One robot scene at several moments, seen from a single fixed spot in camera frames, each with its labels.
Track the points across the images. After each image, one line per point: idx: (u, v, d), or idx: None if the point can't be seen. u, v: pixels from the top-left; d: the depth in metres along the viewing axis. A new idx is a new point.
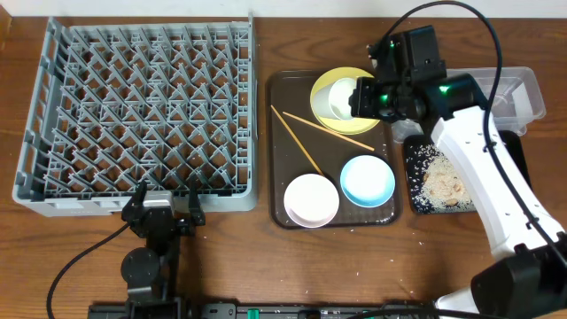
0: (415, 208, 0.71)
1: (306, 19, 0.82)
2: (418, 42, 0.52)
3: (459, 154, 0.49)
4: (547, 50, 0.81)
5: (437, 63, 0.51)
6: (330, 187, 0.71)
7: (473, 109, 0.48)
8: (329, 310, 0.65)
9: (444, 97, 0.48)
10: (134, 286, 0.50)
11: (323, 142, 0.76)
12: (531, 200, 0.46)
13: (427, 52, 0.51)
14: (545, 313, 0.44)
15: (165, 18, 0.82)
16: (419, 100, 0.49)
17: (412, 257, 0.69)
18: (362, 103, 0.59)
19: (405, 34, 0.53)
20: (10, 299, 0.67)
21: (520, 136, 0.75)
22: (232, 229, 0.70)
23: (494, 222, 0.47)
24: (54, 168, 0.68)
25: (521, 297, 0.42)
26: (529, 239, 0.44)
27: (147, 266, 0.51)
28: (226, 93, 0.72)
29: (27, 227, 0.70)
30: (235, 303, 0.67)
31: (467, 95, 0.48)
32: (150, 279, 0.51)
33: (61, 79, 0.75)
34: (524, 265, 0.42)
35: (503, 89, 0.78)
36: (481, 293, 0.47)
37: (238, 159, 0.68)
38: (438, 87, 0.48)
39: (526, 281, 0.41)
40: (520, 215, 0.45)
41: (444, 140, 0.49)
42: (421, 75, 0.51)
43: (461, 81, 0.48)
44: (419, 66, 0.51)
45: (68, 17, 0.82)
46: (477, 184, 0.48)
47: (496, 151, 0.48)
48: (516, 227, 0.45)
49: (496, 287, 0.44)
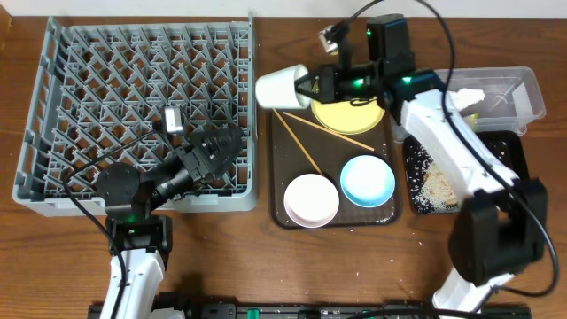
0: (415, 208, 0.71)
1: (305, 19, 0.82)
2: (392, 35, 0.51)
3: (423, 128, 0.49)
4: (547, 50, 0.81)
5: (407, 55, 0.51)
6: (314, 175, 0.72)
7: (433, 92, 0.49)
8: (329, 310, 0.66)
9: (407, 86, 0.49)
10: (112, 203, 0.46)
11: (323, 142, 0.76)
12: (487, 155, 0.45)
13: (400, 45, 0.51)
14: (517, 261, 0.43)
15: (164, 17, 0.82)
16: (388, 92, 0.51)
17: (412, 257, 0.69)
18: (336, 86, 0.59)
19: (382, 27, 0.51)
20: (11, 299, 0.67)
21: (519, 136, 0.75)
22: (232, 229, 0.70)
23: (459, 179, 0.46)
24: (54, 168, 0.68)
25: (484, 240, 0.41)
26: (486, 185, 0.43)
27: (127, 182, 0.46)
28: (226, 93, 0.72)
29: (27, 227, 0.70)
30: (235, 303, 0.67)
31: (428, 85, 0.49)
32: (129, 198, 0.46)
33: (61, 79, 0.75)
34: (484, 206, 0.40)
35: (504, 89, 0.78)
36: (456, 251, 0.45)
37: (238, 159, 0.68)
38: (403, 78, 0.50)
39: (485, 221, 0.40)
40: (476, 165, 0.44)
41: (410, 118, 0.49)
42: (392, 67, 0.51)
43: (423, 75, 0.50)
44: (392, 57, 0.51)
45: (68, 17, 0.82)
46: (440, 151, 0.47)
47: (454, 120, 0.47)
48: (474, 179, 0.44)
49: (464, 237, 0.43)
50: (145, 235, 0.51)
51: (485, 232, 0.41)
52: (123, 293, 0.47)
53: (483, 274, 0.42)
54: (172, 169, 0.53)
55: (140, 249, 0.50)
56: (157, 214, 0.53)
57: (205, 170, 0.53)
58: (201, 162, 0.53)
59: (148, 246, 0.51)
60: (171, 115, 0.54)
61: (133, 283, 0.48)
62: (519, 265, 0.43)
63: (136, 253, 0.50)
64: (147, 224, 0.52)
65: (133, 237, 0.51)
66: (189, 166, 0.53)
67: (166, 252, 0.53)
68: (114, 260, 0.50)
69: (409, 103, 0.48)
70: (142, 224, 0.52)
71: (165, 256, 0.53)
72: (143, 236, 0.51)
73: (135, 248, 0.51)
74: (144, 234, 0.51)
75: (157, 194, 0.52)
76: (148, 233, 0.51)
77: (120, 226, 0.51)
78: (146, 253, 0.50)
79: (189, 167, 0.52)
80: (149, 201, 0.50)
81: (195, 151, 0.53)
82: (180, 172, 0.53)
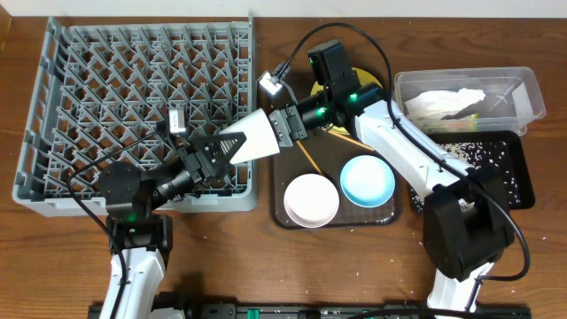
0: (416, 208, 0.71)
1: (305, 19, 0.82)
2: (334, 60, 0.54)
3: (377, 136, 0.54)
4: (546, 50, 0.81)
5: (350, 74, 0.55)
6: (316, 175, 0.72)
7: (379, 103, 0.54)
8: (329, 310, 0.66)
9: (355, 104, 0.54)
10: (113, 201, 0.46)
11: (323, 142, 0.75)
12: (437, 150, 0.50)
13: (342, 66, 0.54)
14: (491, 251, 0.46)
15: (164, 18, 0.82)
16: (339, 112, 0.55)
17: (412, 257, 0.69)
18: (305, 120, 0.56)
19: (320, 53, 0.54)
20: (10, 299, 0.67)
21: (519, 136, 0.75)
22: (232, 229, 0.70)
23: (417, 177, 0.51)
24: (54, 168, 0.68)
25: (454, 233, 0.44)
26: (443, 179, 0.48)
27: (128, 181, 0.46)
28: (226, 93, 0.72)
29: (27, 227, 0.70)
30: (235, 303, 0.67)
31: (373, 98, 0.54)
32: (130, 196, 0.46)
33: (61, 79, 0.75)
34: (445, 199, 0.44)
35: (503, 89, 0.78)
36: (433, 249, 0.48)
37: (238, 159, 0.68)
38: (350, 96, 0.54)
39: (450, 213, 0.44)
40: (431, 163, 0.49)
41: (364, 131, 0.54)
42: (338, 89, 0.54)
43: (368, 89, 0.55)
44: (337, 79, 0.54)
45: (68, 17, 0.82)
46: (397, 155, 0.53)
47: (403, 126, 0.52)
48: (431, 175, 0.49)
49: (437, 234, 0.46)
50: (145, 235, 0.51)
51: (454, 225, 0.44)
52: (123, 292, 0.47)
53: (461, 266, 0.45)
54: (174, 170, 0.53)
55: (141, 248, 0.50)
56: (157, 214, 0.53)
57: (207, 173, 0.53)
58: (203, 164, 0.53)
59: (149, 246, 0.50)
60: (174, 117, 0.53)
61: (133, 280, 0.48)
62: (493, 253, 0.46)
63: (137, 253, 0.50)
64: (147, 223, 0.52)
65: (133, 237, 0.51)
66: (189, 168, 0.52)
67: (166, 251, 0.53)
68: (115, 258, 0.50)
69: (360, 117, 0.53)
70: (143, 223, 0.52)
71: (165, 255, 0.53)
72: (144, 234, 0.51)
73: (135, 247, 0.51)
74: (144, 234, 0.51)
75: (158, 194, 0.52)
76: (148, 233, 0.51)
77: (120, 225, 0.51)
78: (147, 252, 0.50)
79: (190, 167, 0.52)
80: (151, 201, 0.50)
81: (198, 154, 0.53)
82: (181, 173, 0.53)
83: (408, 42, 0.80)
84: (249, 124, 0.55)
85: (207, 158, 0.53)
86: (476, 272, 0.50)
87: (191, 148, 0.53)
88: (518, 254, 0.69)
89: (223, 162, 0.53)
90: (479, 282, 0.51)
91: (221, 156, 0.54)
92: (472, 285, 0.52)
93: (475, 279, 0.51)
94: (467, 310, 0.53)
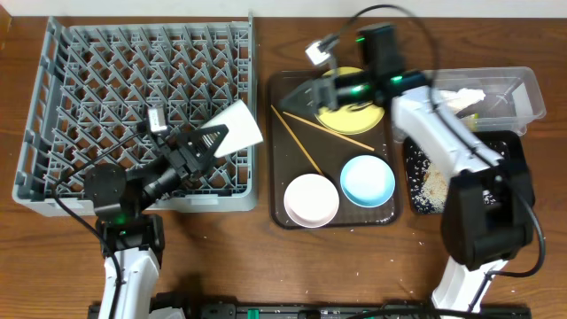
0: (415, 208, 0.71)
1: (305, 19, 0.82)
2: (384, 41, 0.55)
3: (412, 120, 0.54)
4: (546, 50, 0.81)
5: (397, 58, 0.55)
6: (314, 175, 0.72)
7: (420, 89, 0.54)
8: (329, 310, 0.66)
9: (396, 85, 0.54)
10: (101, 204, 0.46)
11: (323, 142, 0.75)
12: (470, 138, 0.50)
13: (390, 49, 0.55)
14: (506, 245, 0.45)
15: (164, 18, 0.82)
16: (379, 92, 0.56)
17: (412, 256, 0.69)
18: (335, 97, 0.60)
19: (371, 33, 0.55)
20: (10, 299, 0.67)
21: (519, 136, 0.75)
22: (232, 229, 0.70)
23: (446, 162, 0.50)
24: (54, 168, 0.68)
25: (473, 219, 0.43)
26: (472, 166, 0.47)
27: (113, 182, 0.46)
28: (226, 93, 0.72)
29: (27, 227, 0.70)
30: (235, 303, 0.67)
31: (416, 84, 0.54)
32: (117, 197, 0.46)
33: (61, 79, 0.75)
34: (469, 184, 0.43)
35: (503, 89, 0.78)
36: (447, 233, 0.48)
37: (238, 159, 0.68)
38: (393, 77, 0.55)
39: (473, 199, 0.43)
40: (462, 149, 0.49)
41: (400, 112, 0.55)
42: (385, 69, 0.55)
43: (412, 75, 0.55)
44: (382, 60, 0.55)
45: (67, 17, 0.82)
46: (429, 138, 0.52)
47: (440, 112, 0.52)
48: (460, 159, 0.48)
49: (455, 219, 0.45)
50: (136, 235, 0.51)
51: (475, 212, 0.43)
52: (120, 293, 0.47)
53: (473, 253, 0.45)
54: (159, 168, 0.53)
55: (134, 249, 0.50)
56: (146, 213, 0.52)
57: (193, 167, 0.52)
58: (188, 159, 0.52)
59: (142, 246, 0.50)
60: (154, 115, 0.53)
61: (128, 280, 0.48)
62: (508, 247, 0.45)
63: (129, 254, 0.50)
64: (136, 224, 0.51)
65: (125, 237, 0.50)
66: (175, 165, 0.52)
67: (159, 250, 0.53)
68: (109, 260, 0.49)
69: (399, 98, 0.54)
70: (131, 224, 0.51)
71: (157, 253, 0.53)
72: (135, 235, 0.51)
73: (128, 248, 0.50)
74: (135, 234, 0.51)
75: (144, 195, 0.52)
76: (139, 233, 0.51)
77: (110, 227, 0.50)
78: (140, 252, 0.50)
79: (175, 163, 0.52)
80: (138, 202, 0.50)
81: (182, 150, 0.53)
82: (167, 170, 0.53)
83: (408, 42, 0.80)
84: (230, 117, 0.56)
85: (192, 152, 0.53)
86: (486, 268, 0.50)
87: (175, 144, 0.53)
88: (518, 254, 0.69)
89: (208, 156, 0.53)
90: (489, 277, 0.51)
91: (205, 150, 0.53)
92: (481, 282, 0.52)
93: (485, 274, 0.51)
94: (470, 308, 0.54)
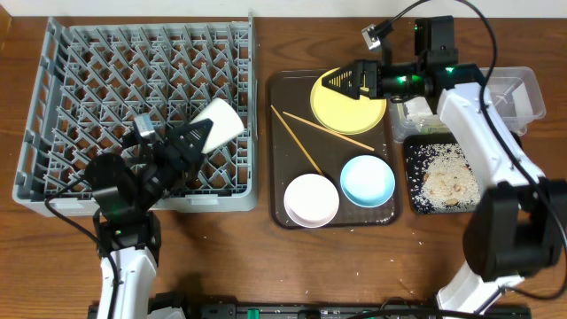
0: (415, 208, 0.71)
1: (305, 19, 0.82)
2: (440, 29, 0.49)
3: (454, 114, 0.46)
4: (546, 50, 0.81)
5: (452, 50, 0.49)
6: (314, 175, 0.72)
7: (472, 84, 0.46)
8: (329, 310, 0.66)
9: (449, 76, 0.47)
10: (99, 188, 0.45)
11: (323, 143, 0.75)
12: (516, 148, 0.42)
13: (446, 39, 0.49)
14: (531, 264, 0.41)
15: (164, 18, 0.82)
16: (427, 81, 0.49)
17: (412, 257, 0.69)
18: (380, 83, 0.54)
19: (428, 19, 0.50)
20: (9, 299, 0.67)
21: (520, 136, 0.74)
22: (232, 229, 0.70)
23: (482, 169, 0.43)
24: (54, 168, 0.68)
25: (501, 234, 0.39)
26: (513, 179, 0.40)
27: (112, 168, 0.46)
28: (226, 93, 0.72)
29: (27, 227, 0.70)
30: (235, 303, 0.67)
31: (471, 78, 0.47)
32: (116, 181, 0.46)
33: (61, 79, 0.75)
34: (504, 197, 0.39)
35: (504, 89, 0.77)
36: (470, 243, 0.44)
37: (238, 159, 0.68)
38: (446, 68, 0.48)
39: (505, 214, 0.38)
40: (504, 159, 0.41)
41: (445, 105, 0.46)
42: (436, 59, 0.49)
43: (468, 68, 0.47)
44: (435, 50, 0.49)
45: (68, 17, 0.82)
46: (468, 137, 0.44)
47: (489, 112, 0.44)
48: (500, 170, 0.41)
49: (481, 229, 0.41)
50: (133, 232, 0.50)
51: (505, 226, 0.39)
52: (118, 293, 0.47)
53: (494, 268, 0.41)
54: (158, 163, 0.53)
55: (129, 248, 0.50)
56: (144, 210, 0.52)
57: (190, 157, 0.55)
58: (183, 151, 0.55)
59: (139, 246, 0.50)
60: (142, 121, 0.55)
61: (127, 280, 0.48)
62: (532, 268, 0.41)
63: (126, 253, 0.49)
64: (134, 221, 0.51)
65: (120, 237, 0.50)
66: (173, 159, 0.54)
67: (156, 248, 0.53)
68: (104, 260, 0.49)
69: (449, 91, 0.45)
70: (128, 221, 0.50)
71: (155, 252, 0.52)
72: (131, 232, 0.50)
73: (124, 248, 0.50)
74: (131, 232, 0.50)
75: (144, 191, 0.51)
76: (135, 232, 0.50)
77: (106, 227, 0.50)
78: (136, 251, 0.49)
79: (172, 156, 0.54)
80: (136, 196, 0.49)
81: (175, 143, 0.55)
82: (164, 167, 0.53)
83: (408, 42, 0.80)
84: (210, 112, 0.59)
85: (186, 145, 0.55)
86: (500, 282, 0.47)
87: (169, 141, 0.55)
88: None
89: (200, 147, 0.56)
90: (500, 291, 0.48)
91: (195, 141, 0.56)
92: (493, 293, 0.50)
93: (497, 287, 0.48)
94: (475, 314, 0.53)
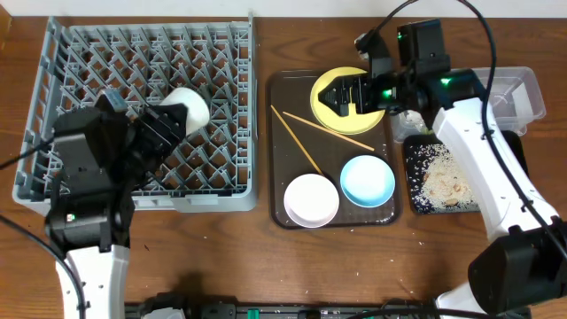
0: (415, 208, 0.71)
1: (305, 19, 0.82)
2: (424, 36, 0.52)
3: (459, 143, 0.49)
4: (547, 50, 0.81)
5: (441, 57, 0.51)
6: (314, 175, 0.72)
7: (472, 100, 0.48)
8: (329, 310, 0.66)
9: (445, 89, 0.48)
10: (64, 134, 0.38)
11: (323, 143, 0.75)
12: (527, 186, 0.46)
13: (433, 46, 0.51)
14: (538, 300, 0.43)
15: (164, 18, 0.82)
16: (421, 92, 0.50)
17: (412, 257, 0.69)
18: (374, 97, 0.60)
19: (413, 27, 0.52)
20: (10, 299, 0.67)
21: (519, 136, 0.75)
22: (232, 229, 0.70)
23: (489, 204, 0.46)
24: (54, 168, 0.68)
25: (515, 280, 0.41)
26: (524, 221, 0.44)
27: (85, 114, 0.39)
28: (226, 93, 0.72)
29: (27, 228, 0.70)
30: (235, 303, 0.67)
31: (466, 89, 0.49)
32: (86, 124, 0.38)
33: (61, 79, 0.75)
34: (517, 246, 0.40)
35: (503, 89, 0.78)
36: (477, 278, 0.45)
37: (238, 159, 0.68)
38: (442, 80, 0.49)
39: (518, 262, 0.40)
40: (515, 199, 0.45)
41: (443, 128, 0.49)
42: (425, 68, 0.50)
43: (462, 76, 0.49)
44: (424, 58, 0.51)
45: (68, 17, 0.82)
46: (477, 172, 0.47)
47: (494, 140, 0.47)
48: (510, 212, 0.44)
49: (492, 271, 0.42)
50: (92, 209, 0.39)
51: (517, 271, 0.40)
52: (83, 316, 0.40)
53: (504, 307, 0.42)
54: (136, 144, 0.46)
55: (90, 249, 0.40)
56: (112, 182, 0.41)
57: (177, 134, 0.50)
58: (170, 128, 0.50)
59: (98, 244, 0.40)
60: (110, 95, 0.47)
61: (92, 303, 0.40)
62: (539, 302, 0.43)
63: (89, 260, 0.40)
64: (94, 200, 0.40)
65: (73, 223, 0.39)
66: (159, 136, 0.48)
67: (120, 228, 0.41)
68: (60, 267, 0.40)
69: (446, 111, 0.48)
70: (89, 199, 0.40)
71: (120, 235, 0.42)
72: (89, 213, 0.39)
73: (81, 246, 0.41)
74: (89, 211, 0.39)
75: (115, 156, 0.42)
76: (93, 211, 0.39)
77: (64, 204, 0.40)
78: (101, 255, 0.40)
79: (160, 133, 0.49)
80: (109, 159, 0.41)
81: (161, 120, 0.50)
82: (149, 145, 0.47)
83: None
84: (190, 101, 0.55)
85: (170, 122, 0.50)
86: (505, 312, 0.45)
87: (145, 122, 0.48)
88: None
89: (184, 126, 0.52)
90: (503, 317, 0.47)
91: (180, 122, 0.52)
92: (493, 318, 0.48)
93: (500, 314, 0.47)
94: None
